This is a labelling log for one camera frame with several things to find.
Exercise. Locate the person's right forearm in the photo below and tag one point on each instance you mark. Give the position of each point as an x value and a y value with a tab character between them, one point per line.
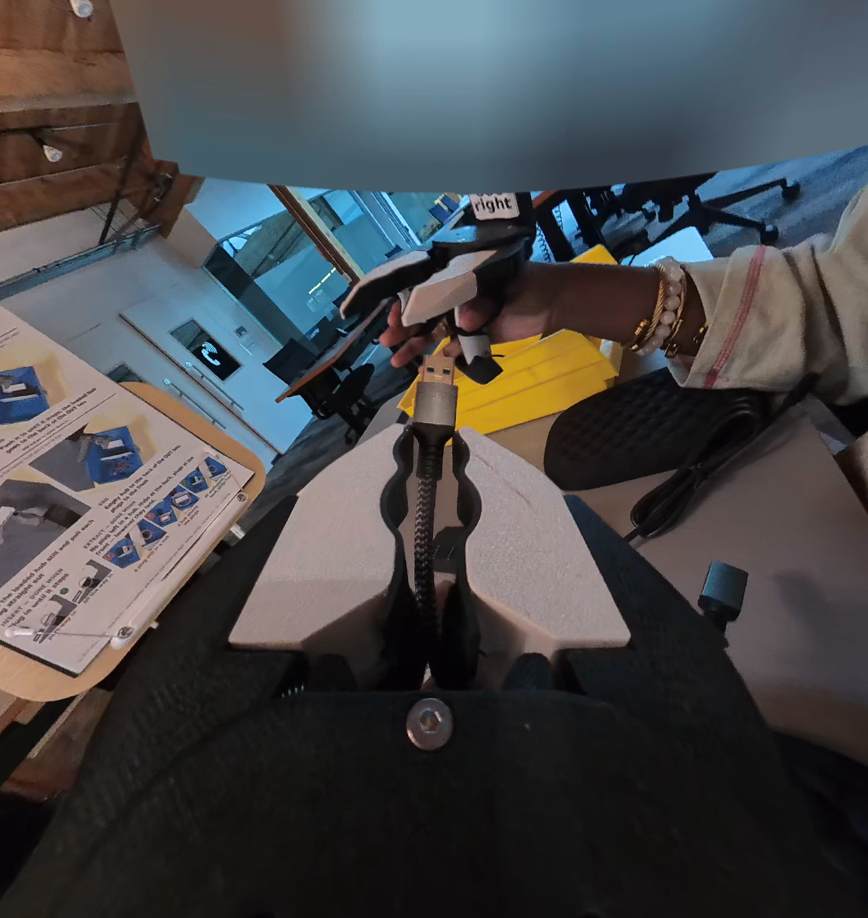
799	323

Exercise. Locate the white folding stand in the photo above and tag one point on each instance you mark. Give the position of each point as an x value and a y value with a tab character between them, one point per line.
122	635

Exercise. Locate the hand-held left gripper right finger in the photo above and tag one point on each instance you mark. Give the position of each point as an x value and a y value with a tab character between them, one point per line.
541	566

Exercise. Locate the person's right hand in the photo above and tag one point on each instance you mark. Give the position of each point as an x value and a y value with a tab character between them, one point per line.
577	301

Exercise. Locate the wooden office desk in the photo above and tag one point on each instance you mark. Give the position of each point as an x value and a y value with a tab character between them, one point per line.
319	366

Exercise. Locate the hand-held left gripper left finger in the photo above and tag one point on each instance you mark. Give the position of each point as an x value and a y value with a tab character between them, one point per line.
319	559

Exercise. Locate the black mesh wrist rest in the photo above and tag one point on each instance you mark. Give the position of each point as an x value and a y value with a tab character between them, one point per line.
620	437

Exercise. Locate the printed instruction sheet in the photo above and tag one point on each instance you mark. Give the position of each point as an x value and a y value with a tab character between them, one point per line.
83	502

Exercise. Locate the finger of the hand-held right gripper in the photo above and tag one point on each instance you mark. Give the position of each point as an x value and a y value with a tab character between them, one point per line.
384	283
437	298

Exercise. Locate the yellow plastic bin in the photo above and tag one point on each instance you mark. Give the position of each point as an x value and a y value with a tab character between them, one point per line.
534	387

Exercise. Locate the black office chair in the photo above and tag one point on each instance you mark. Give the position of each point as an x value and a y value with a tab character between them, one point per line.
692	201
351	391

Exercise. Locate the white door with phone sign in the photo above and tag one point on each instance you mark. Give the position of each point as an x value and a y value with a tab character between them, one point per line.
204	351

